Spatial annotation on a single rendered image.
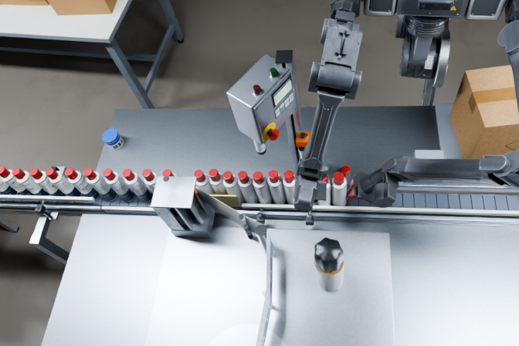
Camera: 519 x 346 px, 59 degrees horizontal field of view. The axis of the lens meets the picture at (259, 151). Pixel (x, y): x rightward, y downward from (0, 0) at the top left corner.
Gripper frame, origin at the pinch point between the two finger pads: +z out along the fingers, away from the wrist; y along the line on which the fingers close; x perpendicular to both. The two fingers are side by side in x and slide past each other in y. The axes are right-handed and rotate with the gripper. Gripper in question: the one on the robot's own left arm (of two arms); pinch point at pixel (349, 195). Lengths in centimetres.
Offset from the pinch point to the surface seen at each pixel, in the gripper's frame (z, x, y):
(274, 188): 8.3, -25.5, 1.8
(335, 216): 7.9, -0.1, 5.2
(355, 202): 2.9, 5.2, 0.0
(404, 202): -7.5, 18.7, -0.1
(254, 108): -27, -53, 1
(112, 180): 42, -74, -1
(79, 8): 94, -109, -120
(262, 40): 105, 10, -171
